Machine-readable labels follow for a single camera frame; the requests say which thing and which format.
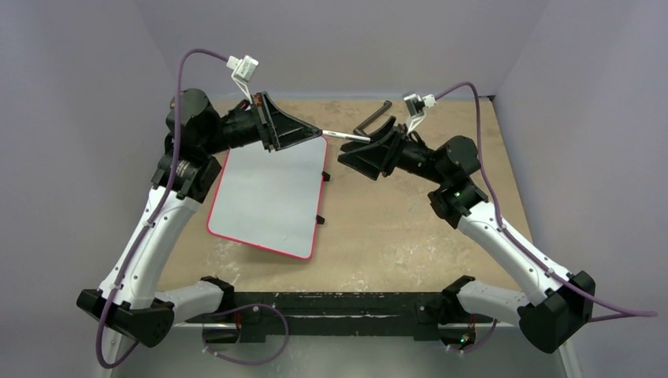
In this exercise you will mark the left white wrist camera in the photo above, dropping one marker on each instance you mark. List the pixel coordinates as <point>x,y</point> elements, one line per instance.
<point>242,72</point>

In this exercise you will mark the dark grey pipe fitting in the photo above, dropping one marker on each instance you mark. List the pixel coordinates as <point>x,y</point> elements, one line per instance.
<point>360,129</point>

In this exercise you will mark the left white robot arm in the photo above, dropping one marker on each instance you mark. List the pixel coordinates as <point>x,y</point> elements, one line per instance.
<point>127,300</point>

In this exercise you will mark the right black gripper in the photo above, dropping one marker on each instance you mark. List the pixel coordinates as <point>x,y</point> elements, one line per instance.
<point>391,148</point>

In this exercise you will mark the red framed whiteboard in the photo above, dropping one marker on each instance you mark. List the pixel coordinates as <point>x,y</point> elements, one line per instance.
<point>270,200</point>

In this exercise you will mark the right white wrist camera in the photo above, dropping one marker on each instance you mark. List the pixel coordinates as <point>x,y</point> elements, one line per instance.
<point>416,107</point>

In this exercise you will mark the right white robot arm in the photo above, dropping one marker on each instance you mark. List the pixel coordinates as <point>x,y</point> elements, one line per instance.
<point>551,304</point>

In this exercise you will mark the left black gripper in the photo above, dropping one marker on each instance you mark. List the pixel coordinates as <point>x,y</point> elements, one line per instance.
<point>283,130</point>

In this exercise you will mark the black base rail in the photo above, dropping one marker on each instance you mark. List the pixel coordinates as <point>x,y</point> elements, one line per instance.
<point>417,315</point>

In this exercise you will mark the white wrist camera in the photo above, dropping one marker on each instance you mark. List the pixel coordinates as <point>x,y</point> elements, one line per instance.
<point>416,107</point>
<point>242,72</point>

